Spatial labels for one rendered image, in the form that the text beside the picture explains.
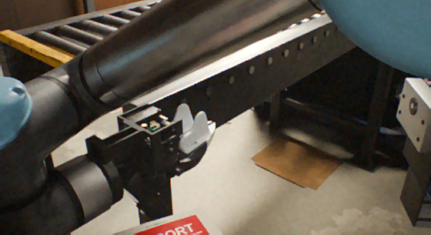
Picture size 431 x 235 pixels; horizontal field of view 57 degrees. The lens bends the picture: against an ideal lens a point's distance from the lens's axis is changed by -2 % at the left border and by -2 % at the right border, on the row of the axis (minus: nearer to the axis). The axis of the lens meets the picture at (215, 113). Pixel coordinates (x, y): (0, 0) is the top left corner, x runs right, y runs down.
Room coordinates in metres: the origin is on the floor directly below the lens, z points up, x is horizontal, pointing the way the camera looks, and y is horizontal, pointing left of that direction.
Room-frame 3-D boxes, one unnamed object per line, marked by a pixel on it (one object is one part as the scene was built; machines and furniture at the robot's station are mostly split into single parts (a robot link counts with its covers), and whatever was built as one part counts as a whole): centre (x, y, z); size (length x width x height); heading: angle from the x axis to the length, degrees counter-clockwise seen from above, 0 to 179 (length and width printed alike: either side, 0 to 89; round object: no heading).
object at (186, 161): (0.46, 0.05, 0.77); 0.09 x 0.05 x 0.02; 139
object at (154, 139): (0.43, 0.10, 0.79); 0.12 x 0.08 x 0.09; 139
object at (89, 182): (0.37, 0.16, 0.79); 0.08 x 0.05 x 0.08; 49
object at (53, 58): (0.74, 0.33, 0.81); 0.43 x 0.03 x 0.02; 49
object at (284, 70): (1.07, -0.31, 0.74); 1.34 x 0.05 x 0.12; 139
